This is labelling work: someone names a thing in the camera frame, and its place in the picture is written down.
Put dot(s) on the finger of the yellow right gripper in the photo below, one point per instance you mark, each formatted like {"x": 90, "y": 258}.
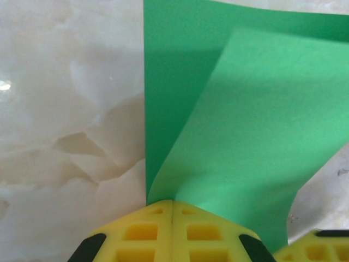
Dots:
{"x": 300, "y": 251}

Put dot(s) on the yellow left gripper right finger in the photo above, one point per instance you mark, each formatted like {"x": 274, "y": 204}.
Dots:
{"x": 180, "y": 240}

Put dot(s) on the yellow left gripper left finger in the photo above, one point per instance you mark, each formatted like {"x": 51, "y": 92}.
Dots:
{"x": 141, "y": 245}

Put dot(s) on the green paper sheet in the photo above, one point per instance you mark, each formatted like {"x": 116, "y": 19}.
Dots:
{"x": 245, "y": 136}

